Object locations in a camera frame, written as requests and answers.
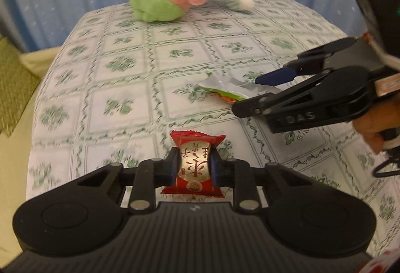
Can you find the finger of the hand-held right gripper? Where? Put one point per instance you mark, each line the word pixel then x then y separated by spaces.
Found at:
pixel 275 103
pixel 278 76

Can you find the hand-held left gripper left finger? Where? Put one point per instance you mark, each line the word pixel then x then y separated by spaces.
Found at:
pixel 173 164

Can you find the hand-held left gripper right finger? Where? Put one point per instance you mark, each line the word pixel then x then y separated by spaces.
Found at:
pixel 214 166

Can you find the red gold-label snack packet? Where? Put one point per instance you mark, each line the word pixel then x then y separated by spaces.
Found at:
pixel 193 166

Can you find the green silver snack packet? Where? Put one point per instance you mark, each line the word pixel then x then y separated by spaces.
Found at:
pixel 231 87

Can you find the person's right hand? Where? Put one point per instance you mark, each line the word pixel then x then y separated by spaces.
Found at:
pixel 375 123

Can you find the green floral tablecloth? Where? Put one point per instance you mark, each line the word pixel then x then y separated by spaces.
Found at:
pixel 125 73

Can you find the red white printed cloth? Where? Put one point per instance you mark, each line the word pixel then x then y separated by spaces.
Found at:
pixel 381 263

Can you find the green zigzag pillow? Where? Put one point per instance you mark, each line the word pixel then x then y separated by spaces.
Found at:
pixel 15 85

